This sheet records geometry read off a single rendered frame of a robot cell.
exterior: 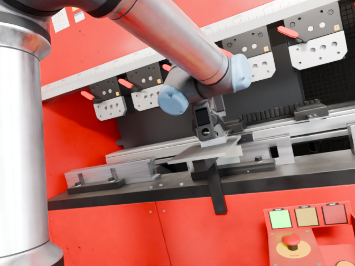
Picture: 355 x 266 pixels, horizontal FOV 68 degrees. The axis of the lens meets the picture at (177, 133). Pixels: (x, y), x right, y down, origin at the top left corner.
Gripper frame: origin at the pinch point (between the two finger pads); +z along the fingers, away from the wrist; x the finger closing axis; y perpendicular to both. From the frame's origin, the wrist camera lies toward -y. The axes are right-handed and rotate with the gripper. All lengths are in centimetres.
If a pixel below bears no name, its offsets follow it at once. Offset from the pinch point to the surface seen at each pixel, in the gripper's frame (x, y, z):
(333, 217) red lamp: -27.0, -30.4, 1.5
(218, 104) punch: -3.5, 14.9, -2.9
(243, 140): -9.7, 4.3, 7.5
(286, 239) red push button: -15.1, -36.6, -4.5
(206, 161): 1.5, -12.4, -5.8
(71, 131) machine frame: 81, 40, 12
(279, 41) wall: -73, 261, 130
